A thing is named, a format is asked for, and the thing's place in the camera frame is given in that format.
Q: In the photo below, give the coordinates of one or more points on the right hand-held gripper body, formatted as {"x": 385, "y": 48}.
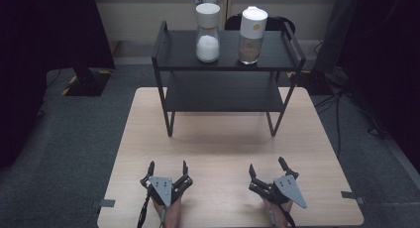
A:
{"x": 289, "y": 190}

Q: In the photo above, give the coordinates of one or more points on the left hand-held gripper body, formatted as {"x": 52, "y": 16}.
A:
{"x": 161, "y": 188}

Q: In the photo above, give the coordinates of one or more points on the glass jar with white grains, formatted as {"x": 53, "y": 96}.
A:
{"x": 208, "y": 49}

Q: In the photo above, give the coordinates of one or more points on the black two-tier metal rack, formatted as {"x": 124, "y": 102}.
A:
{"x": 224, "y": 53}

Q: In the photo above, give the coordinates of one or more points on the glass jar with brown powder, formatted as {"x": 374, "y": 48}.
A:
{"x": 252, "y": 23}

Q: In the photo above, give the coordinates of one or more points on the person's right hand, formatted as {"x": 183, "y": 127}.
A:
{"x": 280, "y": 218}

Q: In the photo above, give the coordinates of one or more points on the person's left hand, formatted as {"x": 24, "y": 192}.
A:
{"x": 173, "y": 216}

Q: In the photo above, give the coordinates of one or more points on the grey table clamp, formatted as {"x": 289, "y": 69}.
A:
{"x": 351, "y": 196}
{"x": 105, "y": 203}

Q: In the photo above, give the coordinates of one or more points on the black stand base striped tape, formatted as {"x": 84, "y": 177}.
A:
{"x": 322, "y": 81}
{"x": 87, "y": 84}

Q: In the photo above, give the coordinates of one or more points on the dark grey curtain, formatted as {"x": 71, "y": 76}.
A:
{"x": 336, "y": 29}

